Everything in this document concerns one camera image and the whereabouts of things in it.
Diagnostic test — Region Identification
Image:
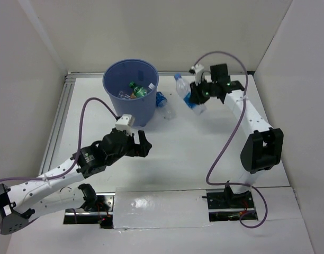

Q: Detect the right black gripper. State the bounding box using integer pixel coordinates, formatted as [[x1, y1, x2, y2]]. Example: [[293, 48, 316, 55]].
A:
[[188, 77, 217, 106]]

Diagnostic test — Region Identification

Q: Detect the clear bottle blue cap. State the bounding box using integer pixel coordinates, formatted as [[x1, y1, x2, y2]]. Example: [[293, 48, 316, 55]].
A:
[[174, 73, 206, 115]]

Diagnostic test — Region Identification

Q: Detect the clear bottle white cap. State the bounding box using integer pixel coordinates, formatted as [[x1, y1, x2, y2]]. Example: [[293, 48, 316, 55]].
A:
[[147, 83, 156, 94]]

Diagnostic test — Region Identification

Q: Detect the orange juice bottle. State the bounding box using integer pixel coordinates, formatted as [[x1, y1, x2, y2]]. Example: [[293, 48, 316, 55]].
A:
[[130, 93, 137, 99]]

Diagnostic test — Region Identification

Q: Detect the clear crushed bottle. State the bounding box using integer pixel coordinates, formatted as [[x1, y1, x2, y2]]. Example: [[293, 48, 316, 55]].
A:
[[118, 91, 131, 99]]

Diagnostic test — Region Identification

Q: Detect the green soda bottle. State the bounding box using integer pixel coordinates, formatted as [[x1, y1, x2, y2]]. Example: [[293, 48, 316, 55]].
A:
[[129, 81, 148, 98]]

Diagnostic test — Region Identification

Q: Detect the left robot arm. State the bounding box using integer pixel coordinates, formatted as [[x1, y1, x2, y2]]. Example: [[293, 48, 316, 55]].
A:
[[0, 129, 152, 235]]

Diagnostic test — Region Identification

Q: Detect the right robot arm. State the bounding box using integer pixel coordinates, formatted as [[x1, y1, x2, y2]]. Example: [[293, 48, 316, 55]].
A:
[[190, 63, 284, 207]]

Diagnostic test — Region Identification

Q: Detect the blue label bottle behind bin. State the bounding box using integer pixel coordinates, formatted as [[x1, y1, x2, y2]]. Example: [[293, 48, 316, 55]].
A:
[[156, 92, 176, 120]]

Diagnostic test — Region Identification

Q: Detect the blue plastic bin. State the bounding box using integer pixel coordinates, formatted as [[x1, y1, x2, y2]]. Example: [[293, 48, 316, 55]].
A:
[[102, 59, 159, 126]]

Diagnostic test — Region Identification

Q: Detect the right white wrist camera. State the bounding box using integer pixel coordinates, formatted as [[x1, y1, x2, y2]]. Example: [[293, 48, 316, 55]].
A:
[[189, 63, 204, 84]]

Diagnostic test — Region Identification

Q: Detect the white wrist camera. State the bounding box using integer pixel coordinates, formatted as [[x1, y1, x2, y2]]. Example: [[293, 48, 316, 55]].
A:
[[189, 63, 204, 84], [115, 114, 135, 136]]

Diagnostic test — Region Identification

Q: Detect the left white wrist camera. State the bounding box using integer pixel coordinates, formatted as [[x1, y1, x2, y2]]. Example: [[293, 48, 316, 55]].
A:
[[115, 114, 135, 136]]

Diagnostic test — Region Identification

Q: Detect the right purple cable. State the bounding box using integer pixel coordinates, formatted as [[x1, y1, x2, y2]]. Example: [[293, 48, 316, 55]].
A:
[[192, 51, 266, 228]]

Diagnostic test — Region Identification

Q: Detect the purple cable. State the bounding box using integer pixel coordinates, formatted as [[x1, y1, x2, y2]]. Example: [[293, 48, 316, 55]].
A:
[[192, 51, 266, 228], [0, 97, 122, 234]]

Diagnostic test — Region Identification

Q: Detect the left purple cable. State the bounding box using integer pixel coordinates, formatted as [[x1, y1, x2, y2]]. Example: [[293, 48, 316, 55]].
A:
[[0, 97, 122, 234]]

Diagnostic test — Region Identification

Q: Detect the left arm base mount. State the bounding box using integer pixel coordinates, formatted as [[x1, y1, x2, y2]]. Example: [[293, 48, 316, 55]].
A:
[[63, 193, 115, 229]]

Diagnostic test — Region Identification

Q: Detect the left aluminium rail frame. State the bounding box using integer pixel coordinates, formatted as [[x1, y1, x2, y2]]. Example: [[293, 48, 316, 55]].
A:
[[38, 73, 76, 175]]

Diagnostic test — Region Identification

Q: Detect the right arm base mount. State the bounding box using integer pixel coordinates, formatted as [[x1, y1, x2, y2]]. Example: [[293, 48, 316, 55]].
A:
[[202, 187, 258, 222]]

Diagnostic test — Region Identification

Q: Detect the back aluminium rail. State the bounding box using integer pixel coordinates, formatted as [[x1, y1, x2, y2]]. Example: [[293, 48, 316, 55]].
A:
[[66, 70, 256, 77]]

